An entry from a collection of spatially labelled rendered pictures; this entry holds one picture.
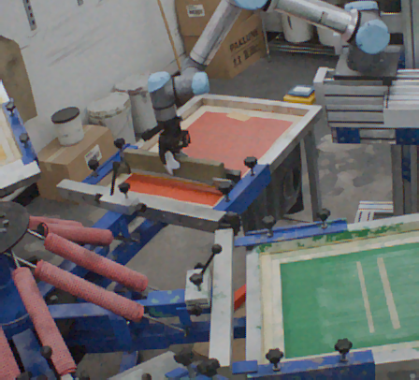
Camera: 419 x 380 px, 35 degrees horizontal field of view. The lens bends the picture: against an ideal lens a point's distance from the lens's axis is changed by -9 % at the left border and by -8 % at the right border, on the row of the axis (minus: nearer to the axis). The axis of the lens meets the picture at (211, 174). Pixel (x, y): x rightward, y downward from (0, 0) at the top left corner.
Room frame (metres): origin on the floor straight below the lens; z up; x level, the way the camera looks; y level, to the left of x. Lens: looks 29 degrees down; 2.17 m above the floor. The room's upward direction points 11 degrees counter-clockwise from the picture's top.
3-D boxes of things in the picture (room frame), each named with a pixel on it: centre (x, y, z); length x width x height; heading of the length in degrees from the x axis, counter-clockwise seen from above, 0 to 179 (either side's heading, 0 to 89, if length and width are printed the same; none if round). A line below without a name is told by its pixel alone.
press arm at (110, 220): (1.87, 0.33, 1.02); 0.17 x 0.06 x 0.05; 143
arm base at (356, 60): (2.18, -0.61, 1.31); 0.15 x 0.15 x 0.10
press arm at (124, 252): (1.98, 0.26, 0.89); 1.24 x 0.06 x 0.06; 143
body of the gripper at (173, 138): (2.13, 0.10, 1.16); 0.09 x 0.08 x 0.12; 53
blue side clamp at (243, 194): (1.96, -0.08, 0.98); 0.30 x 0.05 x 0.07; 143
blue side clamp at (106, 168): (2.30, 0.36, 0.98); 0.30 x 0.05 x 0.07; 143
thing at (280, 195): (2.25, -0.19, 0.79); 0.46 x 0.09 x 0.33; 143
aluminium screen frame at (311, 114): (2.32, -0.01, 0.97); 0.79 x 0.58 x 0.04; 143
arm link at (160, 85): (2.13, 0.11, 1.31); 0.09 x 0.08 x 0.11; 83
